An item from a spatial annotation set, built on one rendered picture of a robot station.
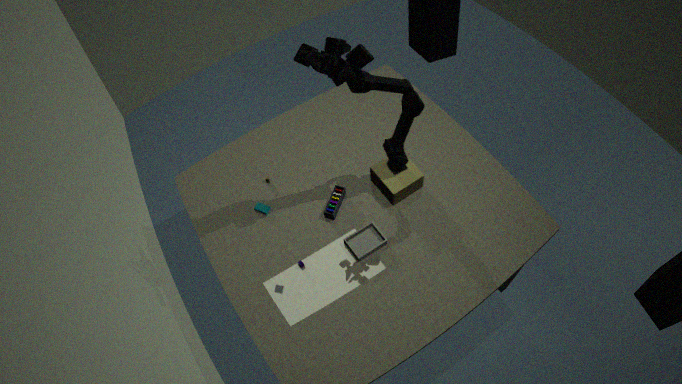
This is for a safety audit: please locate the teal rectangular block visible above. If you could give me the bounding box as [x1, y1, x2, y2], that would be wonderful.
[254, 202, 271, 215]

